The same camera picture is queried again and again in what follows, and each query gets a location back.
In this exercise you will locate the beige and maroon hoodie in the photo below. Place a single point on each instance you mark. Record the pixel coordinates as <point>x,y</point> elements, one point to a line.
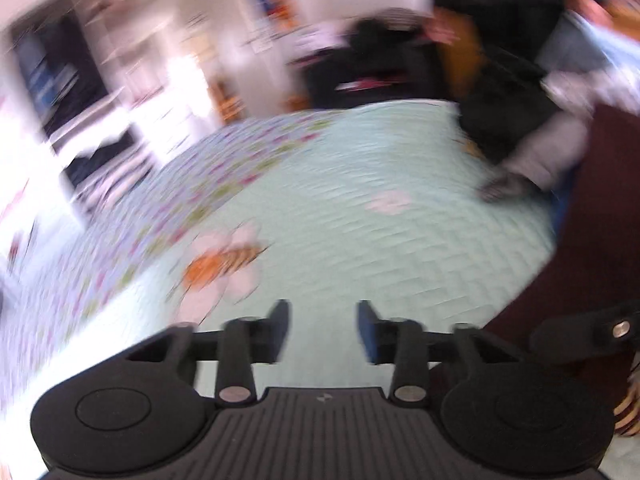
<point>590,235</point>

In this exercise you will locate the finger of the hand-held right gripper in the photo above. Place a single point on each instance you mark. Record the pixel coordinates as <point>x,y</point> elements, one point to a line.
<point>575,340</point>

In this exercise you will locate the black and grey cloth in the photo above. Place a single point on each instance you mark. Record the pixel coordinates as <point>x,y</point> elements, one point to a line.
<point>505,110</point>

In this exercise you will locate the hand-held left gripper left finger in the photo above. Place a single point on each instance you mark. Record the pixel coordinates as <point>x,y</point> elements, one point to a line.
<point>277,330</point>

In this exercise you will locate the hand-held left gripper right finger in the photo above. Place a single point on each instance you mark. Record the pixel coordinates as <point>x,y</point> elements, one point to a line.
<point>367,330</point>

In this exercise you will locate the orange wooden furniture piece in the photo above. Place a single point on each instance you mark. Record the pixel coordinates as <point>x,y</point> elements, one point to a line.
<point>460,55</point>

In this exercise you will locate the person's right hand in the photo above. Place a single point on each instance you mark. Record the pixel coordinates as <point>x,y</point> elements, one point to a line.
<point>631,405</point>

